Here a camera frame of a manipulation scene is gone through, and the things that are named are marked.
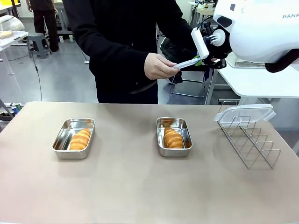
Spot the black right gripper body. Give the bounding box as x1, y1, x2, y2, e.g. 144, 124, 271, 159
202, 22, 232, 62

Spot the clear plastic clip lid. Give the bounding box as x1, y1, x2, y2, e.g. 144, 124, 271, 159
213, 104, 277, 128
173, 57, 202, 70

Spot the rectangular stainless steel container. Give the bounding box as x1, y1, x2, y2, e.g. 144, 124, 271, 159
156, 117, 193, 158
51, 118, 96, 160

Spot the golden croissant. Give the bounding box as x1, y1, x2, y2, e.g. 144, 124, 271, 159
69, 127, 91, 151
164, 126, 184, 149

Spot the person right forearm black sleeve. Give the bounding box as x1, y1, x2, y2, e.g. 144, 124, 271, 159
93, 14, 153, 62

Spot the person right hand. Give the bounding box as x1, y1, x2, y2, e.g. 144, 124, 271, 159
143, 52, 178, 81

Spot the person torso in black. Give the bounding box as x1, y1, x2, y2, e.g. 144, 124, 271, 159
62, 0, 198, 105

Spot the grey plastic stool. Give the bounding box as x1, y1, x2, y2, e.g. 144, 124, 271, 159
28, 32, 53, 59

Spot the background person in dark clothes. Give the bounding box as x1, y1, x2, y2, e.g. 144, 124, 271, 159
26, 0, 59, 53

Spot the white side table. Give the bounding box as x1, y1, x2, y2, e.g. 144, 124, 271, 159
0, 29, 29, 76

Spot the shelf of drink cans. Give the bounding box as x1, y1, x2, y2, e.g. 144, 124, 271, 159
0, 101, 23, 122

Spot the black metal-frame chair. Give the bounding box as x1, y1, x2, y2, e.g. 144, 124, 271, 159
168, 69, 206, 98

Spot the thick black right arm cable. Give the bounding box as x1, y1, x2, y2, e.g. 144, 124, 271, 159
264, 48, 299, 74

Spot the metal wire lid rack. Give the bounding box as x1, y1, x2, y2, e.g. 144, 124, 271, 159
216, 100, 282, 170

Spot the thin black floor cable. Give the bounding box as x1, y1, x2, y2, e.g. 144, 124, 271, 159
29, 44, 44, 101

